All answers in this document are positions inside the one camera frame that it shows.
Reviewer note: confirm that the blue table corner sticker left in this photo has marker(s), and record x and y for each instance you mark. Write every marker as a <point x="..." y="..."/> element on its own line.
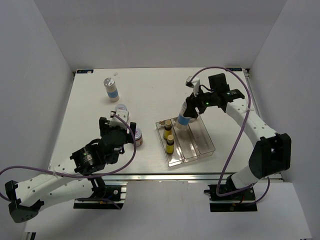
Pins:
<point x="84" y="71"/>

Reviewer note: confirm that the blue table corner sticker right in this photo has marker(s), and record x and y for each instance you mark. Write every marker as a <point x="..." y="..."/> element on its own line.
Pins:
<point x="235" y="69"/>

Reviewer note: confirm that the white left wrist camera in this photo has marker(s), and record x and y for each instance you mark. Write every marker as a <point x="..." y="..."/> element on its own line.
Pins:
<point x="119" y="118"/>

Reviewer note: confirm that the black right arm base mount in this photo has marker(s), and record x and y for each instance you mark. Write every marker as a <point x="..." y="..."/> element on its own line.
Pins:
<point x="239" y="202"/>

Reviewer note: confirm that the blue label sesame shaker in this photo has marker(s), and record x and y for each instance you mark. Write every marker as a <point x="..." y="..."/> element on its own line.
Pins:
<point x="111" y="89"/>
<point x="182" y="121"/>

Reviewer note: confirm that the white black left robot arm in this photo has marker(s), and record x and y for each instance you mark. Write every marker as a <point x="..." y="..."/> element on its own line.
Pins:
<point x="27" y="198"/>

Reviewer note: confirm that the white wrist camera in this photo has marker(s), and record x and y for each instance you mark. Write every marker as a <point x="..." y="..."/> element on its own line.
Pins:
<point x="194" y="84"/>
<point x="119" y="118"/>

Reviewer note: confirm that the clear acrylic three-compartment organizer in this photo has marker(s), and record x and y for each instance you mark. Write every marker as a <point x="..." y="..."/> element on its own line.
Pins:
<point x="190" y="144"/>

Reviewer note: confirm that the blue table corner sticker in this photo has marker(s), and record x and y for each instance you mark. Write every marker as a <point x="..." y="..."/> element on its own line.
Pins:
<point x="235" y="69"/>
<point x="84" y="71"/>

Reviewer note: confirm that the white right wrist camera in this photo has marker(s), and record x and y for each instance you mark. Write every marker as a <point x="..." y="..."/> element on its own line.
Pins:
<point x="194" y="84"/>

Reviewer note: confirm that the aluminium table front rail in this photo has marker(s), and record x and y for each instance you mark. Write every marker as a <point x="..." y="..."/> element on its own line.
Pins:
<point x="160" y="177"/>

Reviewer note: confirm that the brown spice jar white lid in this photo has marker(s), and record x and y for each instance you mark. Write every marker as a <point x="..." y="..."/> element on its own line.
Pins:
<point x="138" y="137"/>

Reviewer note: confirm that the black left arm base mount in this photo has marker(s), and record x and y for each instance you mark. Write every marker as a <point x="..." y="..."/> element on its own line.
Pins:
<point x="107" y="197"/>

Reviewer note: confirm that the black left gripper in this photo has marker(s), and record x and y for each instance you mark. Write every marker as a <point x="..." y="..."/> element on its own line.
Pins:
<point x="105" y="128"/>

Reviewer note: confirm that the yellow label sauce bottle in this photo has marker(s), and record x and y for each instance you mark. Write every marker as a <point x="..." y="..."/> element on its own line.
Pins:
<point x="167" y="128"/>

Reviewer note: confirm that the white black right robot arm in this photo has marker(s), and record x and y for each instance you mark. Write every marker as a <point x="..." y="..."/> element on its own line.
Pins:
<point x="271" y="152"/>

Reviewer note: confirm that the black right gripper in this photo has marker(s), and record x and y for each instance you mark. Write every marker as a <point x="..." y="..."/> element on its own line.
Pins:
<point x="192" y="102"/>

